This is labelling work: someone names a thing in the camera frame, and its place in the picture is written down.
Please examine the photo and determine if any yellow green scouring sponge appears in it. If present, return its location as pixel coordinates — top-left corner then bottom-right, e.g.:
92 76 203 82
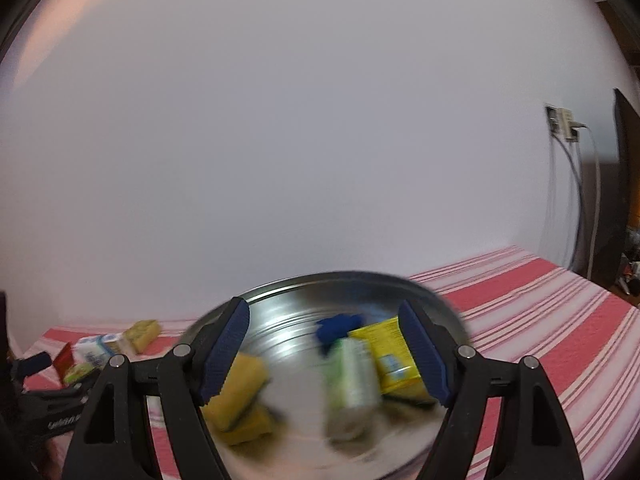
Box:
124 320 162 354

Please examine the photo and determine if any round metal cookie tin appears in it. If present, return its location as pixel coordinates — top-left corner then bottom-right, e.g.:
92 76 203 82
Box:
171 270 474 480

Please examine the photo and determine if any wall power socket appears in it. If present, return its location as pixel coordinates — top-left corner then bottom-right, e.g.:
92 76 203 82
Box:
544 105 560 136

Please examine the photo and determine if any red snack packet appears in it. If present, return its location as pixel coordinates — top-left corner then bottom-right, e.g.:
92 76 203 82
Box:
52 342 75 382

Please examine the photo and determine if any green white small carton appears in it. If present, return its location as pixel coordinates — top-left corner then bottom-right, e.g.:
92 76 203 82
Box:
63 362 99 387

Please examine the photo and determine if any dark wooden furniture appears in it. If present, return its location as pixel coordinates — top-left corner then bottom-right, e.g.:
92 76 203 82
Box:
596 0 640 306

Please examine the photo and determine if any green tissue pack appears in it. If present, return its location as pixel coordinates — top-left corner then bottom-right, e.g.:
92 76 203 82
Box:
324 338 382 442

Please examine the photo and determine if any blue cloth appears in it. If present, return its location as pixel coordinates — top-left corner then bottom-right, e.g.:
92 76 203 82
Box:
316 313 363 354

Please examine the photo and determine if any red striped tablecloth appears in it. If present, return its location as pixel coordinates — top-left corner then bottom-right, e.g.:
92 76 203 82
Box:
19 245 640 480

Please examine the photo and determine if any yellow foil packet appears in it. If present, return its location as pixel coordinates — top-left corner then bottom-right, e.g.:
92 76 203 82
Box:
348 316 436 404

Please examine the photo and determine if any black cable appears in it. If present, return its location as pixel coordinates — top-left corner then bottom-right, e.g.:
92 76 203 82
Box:
552 131 587 273

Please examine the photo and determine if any white charger plug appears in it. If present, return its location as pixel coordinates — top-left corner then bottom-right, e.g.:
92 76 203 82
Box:
556 107 587 142

